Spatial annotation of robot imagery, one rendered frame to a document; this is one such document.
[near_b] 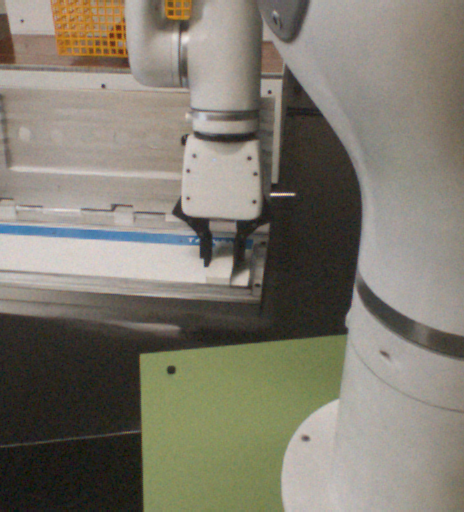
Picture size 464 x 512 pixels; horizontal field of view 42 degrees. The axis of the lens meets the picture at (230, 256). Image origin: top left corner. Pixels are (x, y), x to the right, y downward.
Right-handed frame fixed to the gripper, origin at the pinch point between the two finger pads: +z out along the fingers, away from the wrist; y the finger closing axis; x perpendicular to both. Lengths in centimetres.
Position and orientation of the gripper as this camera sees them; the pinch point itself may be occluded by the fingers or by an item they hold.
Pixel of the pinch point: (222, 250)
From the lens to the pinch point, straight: 80.3
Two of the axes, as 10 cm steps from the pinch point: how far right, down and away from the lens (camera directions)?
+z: -0.2, 9.3, 3.6
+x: 1.1, -3.6, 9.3
